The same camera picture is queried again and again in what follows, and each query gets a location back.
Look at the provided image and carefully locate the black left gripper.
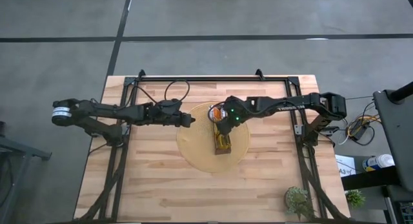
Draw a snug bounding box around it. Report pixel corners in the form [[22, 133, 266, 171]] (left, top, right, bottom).
[[144, 102, 196, 128]]

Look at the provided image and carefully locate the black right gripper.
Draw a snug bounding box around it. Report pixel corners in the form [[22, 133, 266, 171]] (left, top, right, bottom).
[[219, 95, 251, 136]]

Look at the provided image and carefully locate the orange tea packet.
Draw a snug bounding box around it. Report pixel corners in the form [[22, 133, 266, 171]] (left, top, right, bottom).
[[211, 107, 226, 122]]

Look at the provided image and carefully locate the brown wooden tea box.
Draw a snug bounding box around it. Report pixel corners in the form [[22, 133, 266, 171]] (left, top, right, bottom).
[[210, 103, 233, 156]]

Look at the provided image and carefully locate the round woven placemat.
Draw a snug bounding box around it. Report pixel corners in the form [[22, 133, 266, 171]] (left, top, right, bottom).
[[176, 101, 251, 174]]

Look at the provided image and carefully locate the white paper sheet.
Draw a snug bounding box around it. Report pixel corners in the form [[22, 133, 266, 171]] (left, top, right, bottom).
[[334, 154, 357, 178]]

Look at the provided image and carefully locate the black power strip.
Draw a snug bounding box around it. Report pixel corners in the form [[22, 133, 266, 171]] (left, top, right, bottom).
[[350, 122, 370, 141]]

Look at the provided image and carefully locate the small potted green plant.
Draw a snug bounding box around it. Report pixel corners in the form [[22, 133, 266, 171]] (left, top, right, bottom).
[[345, 188, 367, 209]]

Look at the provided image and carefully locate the black shelf bar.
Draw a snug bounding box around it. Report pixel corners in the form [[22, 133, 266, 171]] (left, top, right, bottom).
[[341, 165, 401, 191]]

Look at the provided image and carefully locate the white wipes canister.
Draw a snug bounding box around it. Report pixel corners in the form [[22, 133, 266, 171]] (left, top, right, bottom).
[[361, 154, 395, 172]]

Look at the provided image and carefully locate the dark grey cart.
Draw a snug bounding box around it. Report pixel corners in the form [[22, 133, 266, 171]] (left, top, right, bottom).
[[373, 89, 413, 193]]

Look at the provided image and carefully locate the black pole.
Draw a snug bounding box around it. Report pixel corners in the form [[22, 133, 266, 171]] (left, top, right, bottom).
[[387, 81, 413, 104]]

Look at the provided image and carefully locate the grey side table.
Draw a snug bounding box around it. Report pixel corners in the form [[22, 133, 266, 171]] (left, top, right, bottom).
[[0, 120, 52, 224]]

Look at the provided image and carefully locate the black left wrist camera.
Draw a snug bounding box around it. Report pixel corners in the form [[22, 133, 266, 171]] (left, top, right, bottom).
[[156, 99, 183, 114]]

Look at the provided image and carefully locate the black left camera cable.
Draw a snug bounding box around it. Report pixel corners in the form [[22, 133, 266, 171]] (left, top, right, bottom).
[[163, 79, 192, 104]]

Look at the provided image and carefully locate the black aluminium table frame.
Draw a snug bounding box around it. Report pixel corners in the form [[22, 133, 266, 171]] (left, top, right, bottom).
[[73, 68, 353, 224]]

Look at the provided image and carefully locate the long black left arm cable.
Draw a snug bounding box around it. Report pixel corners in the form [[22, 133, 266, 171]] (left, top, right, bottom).
[[127, 84, 159, 105]]

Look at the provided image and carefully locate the yellow cable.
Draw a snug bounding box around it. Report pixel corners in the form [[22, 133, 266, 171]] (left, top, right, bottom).
[[347, 114, 378, 131]]

